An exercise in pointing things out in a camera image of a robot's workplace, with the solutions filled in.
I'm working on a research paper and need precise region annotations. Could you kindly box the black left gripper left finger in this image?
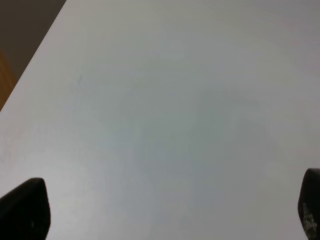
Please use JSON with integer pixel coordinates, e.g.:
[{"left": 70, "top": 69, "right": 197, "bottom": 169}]
[{"left": 0, "top": 177, "right": 51, "bottom": 240}]

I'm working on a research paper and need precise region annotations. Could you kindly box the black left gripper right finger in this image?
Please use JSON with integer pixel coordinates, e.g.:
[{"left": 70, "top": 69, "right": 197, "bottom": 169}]
[{"left": 297, "top": 168, "right": 320, "bottom": 240}]

